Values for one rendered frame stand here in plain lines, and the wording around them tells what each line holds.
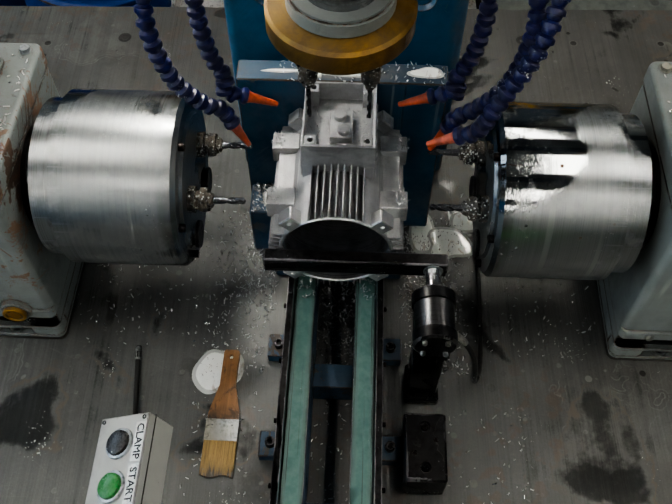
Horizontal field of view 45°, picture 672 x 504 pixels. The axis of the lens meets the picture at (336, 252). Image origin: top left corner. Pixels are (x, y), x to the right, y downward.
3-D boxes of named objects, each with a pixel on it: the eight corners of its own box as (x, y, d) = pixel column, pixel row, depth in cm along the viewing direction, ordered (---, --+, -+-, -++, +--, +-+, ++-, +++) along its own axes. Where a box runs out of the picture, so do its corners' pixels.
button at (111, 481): (108, 477, 93) (98, 472, 91) (130, 475, 91) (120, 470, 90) (103, 504, 91) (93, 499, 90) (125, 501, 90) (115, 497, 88)
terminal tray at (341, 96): (305, 116, 120) (303, 80, 114) (377, 118, 120) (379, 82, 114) (299, 179, 113) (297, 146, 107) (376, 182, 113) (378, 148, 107)
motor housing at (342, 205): (282, 179, 133) (275, 97, 117) (398, 183, 132) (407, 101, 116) (272, 284, 122) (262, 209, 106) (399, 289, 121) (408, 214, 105)
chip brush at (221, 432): (217, 350, 129) (216, 348, 128) (248, 352, 129) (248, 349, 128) (198, 478, 118) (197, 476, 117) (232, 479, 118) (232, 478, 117)
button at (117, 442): (117, 435, 95) (107, 430, 94) (137, 432, 94) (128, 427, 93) (112, 460, 94) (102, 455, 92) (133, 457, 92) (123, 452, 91)
